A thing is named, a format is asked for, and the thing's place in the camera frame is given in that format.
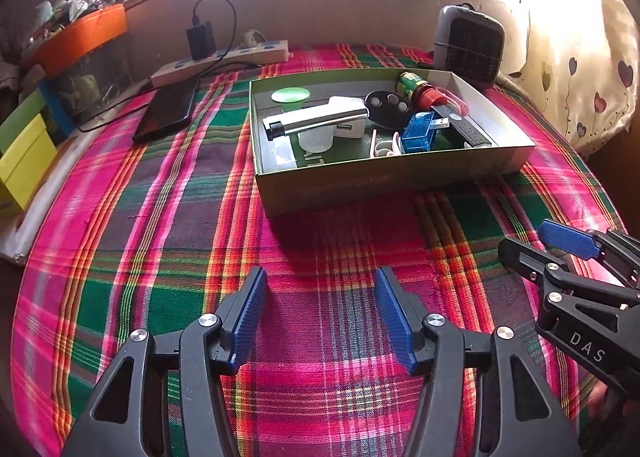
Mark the blue transparent card reader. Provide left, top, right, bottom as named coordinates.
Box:
left=401, top=112, right=450, bottom=154

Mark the person's right hand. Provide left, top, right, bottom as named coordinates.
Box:
left=585, top=379, right=621, bottom=420

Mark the black disc with white circles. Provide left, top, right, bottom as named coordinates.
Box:
left=364, top=90, right=413, bottom=130

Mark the cream curtain with hearts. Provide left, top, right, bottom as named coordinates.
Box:
left=500, top=0, right=640, bottom=153

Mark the white lighter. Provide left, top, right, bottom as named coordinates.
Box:
left=262, top=104, right=368, bottom=140

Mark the blue box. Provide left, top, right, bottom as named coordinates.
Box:
left=39, top=78, right=76, bottom=138

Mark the light green cardboard box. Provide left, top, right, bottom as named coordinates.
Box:
left=0, top=90, right=48, bottom=138

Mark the black power adapter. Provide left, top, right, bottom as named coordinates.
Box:
left=186, top=23, right=217, bottom=59

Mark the black smartphone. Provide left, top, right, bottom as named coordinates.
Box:
left=132, top=80, right=201, bottom=142

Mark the white power strip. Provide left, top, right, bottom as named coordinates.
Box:
left=150, top=40, right=291, bottom=87

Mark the yellow cardboard box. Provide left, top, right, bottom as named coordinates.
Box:
left=0, top=114, right=60, bottom=215

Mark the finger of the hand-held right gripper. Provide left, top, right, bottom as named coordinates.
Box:
left=497, top=236, right=640, bottom=308
left=539, top=218, right=640, bottom=288

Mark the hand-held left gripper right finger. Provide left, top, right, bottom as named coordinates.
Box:
left=374, top=266, right=583, bottom=457

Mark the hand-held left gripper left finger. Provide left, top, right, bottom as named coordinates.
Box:
left=60, top=266, right=268, bottom=457

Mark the green bottle with red cap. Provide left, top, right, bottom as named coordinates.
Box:
left=396, top=71, right=436, bottom=108

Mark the clear container with orange rim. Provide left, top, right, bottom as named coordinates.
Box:
left=32, top=4, right=138, bottom=120

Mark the white USB wall charger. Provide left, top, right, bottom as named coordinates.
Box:
left=327, top=96, right=368, bottom=142

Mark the clear round jar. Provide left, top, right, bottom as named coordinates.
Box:
left=298, top=130, right=335, bottom=154

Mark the black perforated USB stick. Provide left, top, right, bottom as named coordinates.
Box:
left=432, top=104, right=492, bottom=148

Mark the pink clip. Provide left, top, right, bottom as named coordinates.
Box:
left=430, top=87, right=468, bottom=115

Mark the black cable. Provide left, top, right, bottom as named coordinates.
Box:
left=77, top=0, right=261, bottom=134

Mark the grey portable heater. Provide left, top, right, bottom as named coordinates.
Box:
left=432, top=4, right=506, bottom=90

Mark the green mushroom-shaped knob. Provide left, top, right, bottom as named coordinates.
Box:
left=270, top=87, right=311, bottom=113

